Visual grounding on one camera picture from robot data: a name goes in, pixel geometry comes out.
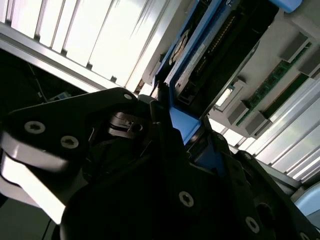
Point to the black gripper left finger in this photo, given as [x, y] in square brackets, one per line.
[55, 120]

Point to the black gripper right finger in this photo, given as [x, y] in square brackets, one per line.
[250, 200]

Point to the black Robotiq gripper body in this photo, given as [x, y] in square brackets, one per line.
[125, 205]

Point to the hard disk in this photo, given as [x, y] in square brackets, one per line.
[185, 122]

